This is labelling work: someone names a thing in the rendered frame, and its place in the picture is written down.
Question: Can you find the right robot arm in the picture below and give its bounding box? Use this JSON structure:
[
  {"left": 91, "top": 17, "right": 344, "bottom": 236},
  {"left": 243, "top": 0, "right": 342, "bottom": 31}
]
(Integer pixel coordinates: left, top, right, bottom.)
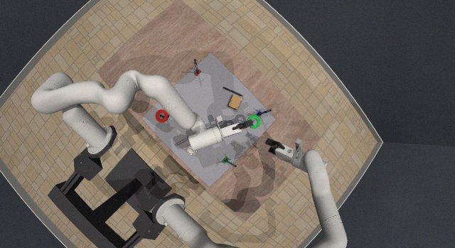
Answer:
[{"left": 156, "top": 139, "right": 347, "bottom": 248}]

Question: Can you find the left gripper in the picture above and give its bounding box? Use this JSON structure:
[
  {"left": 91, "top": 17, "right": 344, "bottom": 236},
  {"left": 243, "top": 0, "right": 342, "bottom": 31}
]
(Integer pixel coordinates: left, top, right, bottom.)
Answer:
[{"left": 220, "top": 120, "right": 253, "bottom": 140}]

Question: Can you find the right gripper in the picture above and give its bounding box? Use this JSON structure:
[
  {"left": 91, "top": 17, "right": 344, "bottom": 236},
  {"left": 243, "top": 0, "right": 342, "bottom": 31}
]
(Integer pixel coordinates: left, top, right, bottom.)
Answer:
[{"left": 265, "top": 138, "right": 298, "bottom": 165}]

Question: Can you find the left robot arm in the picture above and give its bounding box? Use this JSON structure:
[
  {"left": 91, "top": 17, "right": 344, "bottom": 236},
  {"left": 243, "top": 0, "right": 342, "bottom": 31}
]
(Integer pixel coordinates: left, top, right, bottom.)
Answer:
[{"left": 31, "top": 70, "right": 223, "bottom": 154}]

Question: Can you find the green ring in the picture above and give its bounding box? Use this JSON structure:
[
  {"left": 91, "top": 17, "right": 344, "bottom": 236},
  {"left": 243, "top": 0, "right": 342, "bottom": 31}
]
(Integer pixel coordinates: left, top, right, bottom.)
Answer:
[{"left": 248, "top": 115, "right": 261, "bottom": 129}]

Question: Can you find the tan cardboard box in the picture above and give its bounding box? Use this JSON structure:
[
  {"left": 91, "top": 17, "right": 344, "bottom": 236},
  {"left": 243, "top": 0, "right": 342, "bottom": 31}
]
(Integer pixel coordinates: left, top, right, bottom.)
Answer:
[{"left": 228, "top": 94, "right": 242, "bottom": 110}]

